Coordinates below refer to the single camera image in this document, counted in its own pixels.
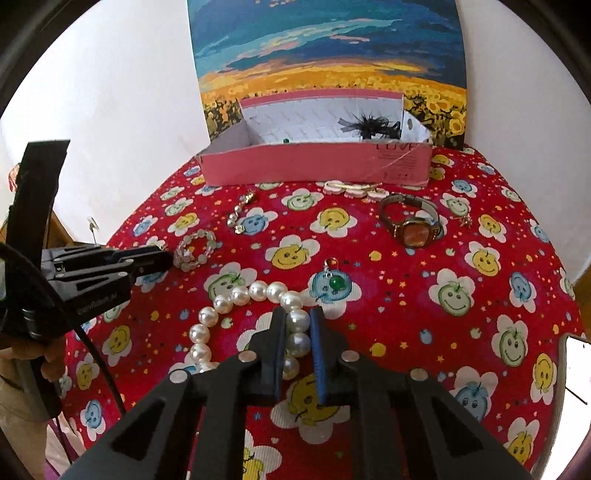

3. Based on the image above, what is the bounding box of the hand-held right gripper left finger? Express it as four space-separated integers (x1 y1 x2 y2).
65 307 289 480

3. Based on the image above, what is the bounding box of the white pearl necklace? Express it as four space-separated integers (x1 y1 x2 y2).
187 281 312 381

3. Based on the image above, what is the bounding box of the silver bead chain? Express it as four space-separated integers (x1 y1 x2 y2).
227 191 258 234

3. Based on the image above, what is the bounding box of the pink white link bracelet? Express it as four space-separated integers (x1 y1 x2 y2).
323 180 391 200

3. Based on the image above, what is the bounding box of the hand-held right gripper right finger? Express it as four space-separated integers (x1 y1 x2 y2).
309 307 536 480

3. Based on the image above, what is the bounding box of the pink cardboard box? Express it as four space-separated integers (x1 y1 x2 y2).
195 90 435 189

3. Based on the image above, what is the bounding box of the red flower printed cloth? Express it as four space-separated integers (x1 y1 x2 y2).
55 145 587 480

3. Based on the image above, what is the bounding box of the wooden furniture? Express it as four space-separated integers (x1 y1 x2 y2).
48 208 77 247

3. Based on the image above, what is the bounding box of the black cable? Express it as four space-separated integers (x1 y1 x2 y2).
0 242 125 414

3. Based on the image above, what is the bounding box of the black feather hair accessory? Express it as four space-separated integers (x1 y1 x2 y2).
339 111 402 140

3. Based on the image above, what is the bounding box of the green stone pendant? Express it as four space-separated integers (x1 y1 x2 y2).
323 257 347 292

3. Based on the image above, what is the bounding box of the black strap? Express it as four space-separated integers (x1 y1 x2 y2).
7 140 71 252

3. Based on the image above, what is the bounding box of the person's left hand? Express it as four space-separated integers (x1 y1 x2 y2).
9 338 68 384

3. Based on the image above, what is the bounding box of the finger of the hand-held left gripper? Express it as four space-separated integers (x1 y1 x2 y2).
44 246 163 268
58 254 175 319

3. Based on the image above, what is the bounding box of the gold wristwatch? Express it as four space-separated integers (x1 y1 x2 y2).
379 193 446 249

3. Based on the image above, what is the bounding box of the sunflower field painting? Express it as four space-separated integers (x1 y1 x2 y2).
187 0 468 148

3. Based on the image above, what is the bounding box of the clear crystal bead bracelet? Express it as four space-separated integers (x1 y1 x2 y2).
173 230 218 272

